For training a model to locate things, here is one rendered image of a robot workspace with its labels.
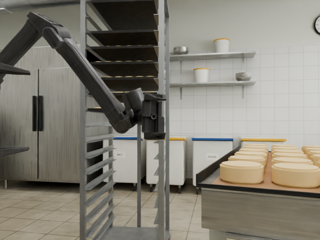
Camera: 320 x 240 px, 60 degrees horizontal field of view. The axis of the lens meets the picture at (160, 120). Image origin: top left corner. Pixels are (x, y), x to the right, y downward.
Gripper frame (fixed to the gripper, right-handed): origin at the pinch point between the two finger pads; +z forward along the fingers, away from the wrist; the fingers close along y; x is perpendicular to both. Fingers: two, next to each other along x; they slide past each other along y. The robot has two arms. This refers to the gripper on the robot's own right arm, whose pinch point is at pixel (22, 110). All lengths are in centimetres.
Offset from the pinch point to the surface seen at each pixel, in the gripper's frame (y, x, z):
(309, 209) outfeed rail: -10.2, -18.1, 29.3
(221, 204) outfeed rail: -11.0, -11.3, 22.6
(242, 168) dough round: -6.1, -14.5, 23.0
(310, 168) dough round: -5.7, -18.6, 28.6
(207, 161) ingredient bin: -57, 275, 202
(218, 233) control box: -16.1, -8.0, 24.7
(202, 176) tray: -7.4, -11.1, 20.0
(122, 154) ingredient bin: -53, 340, 104
